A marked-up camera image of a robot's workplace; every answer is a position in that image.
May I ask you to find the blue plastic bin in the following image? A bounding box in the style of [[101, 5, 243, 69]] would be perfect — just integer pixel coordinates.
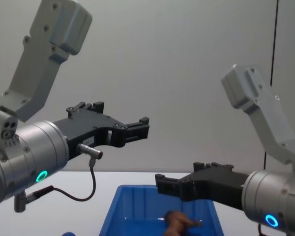
[[98, 184, 226, 236]]

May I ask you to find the robot arm with camera bracket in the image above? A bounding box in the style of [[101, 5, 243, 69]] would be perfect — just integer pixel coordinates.
[[0, 0, 93, 210], [220, 64, 295, 236]]

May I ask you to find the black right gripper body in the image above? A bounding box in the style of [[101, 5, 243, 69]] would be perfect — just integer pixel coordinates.
[[178, 169, 249, 211]]

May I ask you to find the right robot arm with camera bracket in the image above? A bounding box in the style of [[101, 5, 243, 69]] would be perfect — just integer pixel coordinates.
[[220, 64, 295, 236]]

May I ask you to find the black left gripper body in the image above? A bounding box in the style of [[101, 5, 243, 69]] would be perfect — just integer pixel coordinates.
[[53, 111, 125, 163]]

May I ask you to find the thin dark cable with silver plugs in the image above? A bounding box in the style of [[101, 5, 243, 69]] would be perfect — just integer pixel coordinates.
[[14, 144, 104, 213]]

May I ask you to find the brown toy figure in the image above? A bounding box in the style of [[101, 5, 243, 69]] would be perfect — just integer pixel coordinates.
[[163, 210, 204, 236]]

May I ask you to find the left robot arm with camera bracket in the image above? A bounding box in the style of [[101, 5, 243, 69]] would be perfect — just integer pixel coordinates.
[[0, 0, 93, 210]]

